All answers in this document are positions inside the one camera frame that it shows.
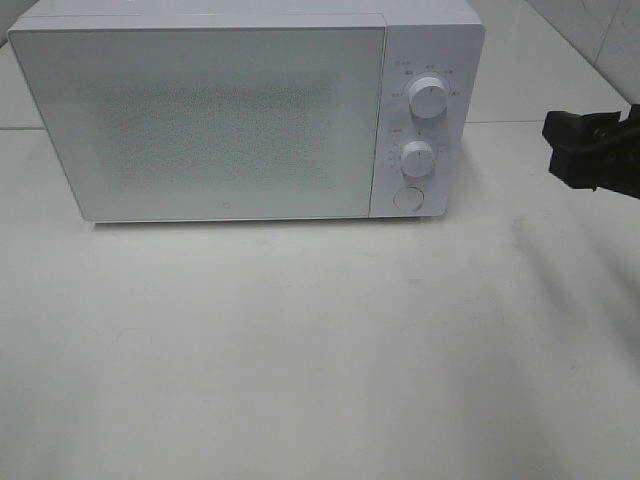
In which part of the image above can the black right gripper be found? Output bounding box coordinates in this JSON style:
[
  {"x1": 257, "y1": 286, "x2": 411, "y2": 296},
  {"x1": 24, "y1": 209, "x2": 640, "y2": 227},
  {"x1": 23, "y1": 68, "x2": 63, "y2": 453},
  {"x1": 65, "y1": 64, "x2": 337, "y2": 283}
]
[{"x1": 542, "y1": 104, "x2": 639, "y2": 199}]

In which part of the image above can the white microwave knob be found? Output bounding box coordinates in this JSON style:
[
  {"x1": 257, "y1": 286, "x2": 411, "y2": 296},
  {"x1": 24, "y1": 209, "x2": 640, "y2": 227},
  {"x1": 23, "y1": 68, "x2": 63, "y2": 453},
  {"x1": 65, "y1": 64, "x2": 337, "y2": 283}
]
[
  {"x1": 400, "y1": 140, "x2": 437, "y2": 178},
  {"x1": 406, "y1": 73, "x2": 449, "y2": 119}
]

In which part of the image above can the round white door button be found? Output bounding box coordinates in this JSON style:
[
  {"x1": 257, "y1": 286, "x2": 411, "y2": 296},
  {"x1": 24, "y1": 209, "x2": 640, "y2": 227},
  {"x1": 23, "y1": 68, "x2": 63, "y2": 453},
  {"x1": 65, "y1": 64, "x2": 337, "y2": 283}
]
[{"x1": 393, "y1": 187, "x2": 424, "y2": 212}]

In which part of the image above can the white microwave door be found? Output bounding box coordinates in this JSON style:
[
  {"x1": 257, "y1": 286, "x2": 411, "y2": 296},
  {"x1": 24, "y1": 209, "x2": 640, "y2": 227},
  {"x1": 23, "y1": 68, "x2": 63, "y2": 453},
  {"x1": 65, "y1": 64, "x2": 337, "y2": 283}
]
[{"x1": 11, "y1": 28, "x2": 384, "y2": 222}]

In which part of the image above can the white microwave oven body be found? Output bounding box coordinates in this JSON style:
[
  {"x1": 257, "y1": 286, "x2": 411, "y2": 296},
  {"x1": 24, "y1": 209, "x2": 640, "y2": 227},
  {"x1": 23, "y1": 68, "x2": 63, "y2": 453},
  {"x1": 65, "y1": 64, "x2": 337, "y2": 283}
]
[{"x1": 8, "y1": 1, "x2": 485, "y2": 223}]

